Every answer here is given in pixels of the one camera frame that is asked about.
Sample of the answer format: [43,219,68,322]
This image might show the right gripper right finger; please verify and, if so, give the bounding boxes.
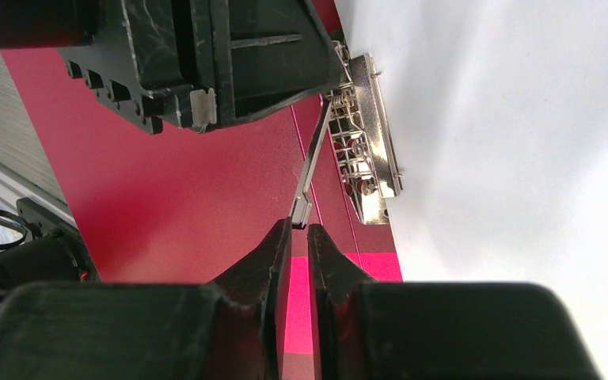
[308,224,599,379]

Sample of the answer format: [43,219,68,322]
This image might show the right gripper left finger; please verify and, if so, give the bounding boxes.
[0,218,292,379]

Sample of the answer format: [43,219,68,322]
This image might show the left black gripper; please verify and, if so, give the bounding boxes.
[59,0,343,135]

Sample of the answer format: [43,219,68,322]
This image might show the metal folder clip mechanism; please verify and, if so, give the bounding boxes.
[290,40,403,230]

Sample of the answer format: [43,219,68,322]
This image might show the red plastic folder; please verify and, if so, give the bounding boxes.
[0,0,405,380]

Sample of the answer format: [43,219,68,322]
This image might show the white paper sheets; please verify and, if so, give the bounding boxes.
[336,1,608,379]

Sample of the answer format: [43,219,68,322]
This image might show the aluminium rail frame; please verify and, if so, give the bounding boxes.
[0,141,77,248]

